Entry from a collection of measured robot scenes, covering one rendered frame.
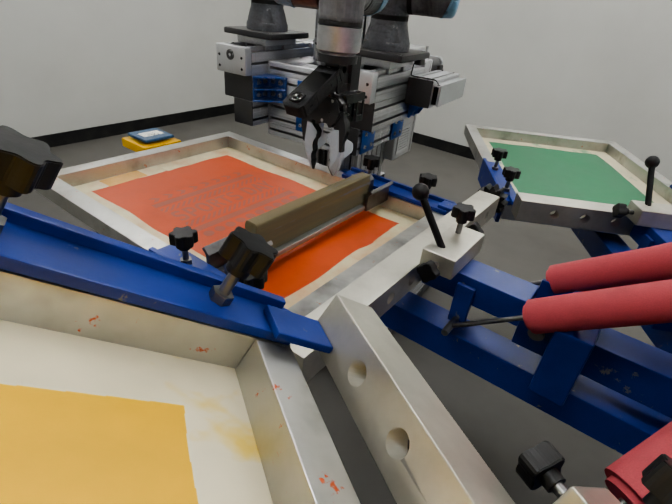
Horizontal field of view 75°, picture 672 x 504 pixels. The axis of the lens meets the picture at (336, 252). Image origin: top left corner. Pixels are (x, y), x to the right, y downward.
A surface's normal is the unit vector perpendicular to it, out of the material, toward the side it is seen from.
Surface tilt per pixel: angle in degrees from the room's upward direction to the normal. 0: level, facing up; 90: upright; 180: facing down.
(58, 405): 32
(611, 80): 90
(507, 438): 0
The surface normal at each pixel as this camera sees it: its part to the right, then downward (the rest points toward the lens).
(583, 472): 0.08, -0.85
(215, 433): 0.56, -0.79
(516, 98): -0.61, 0.37
